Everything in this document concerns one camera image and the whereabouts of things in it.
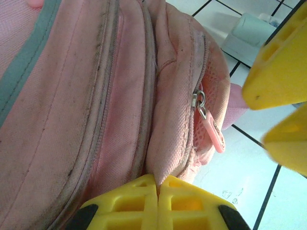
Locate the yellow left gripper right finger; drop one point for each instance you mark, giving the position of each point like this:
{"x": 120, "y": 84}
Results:
{"x": 187, "y": 206}

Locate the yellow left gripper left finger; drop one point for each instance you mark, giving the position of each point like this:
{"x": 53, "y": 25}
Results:
{"x": 134, "y": 203}

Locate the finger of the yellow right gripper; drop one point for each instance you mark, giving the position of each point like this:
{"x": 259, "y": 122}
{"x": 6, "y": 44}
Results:
{"x": 290, "y": 143}
{"x": 280, "y": 72}

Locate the pink student backpack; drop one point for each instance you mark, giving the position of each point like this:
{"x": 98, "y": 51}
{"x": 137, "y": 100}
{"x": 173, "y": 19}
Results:
{"x": 96, "y": 95}

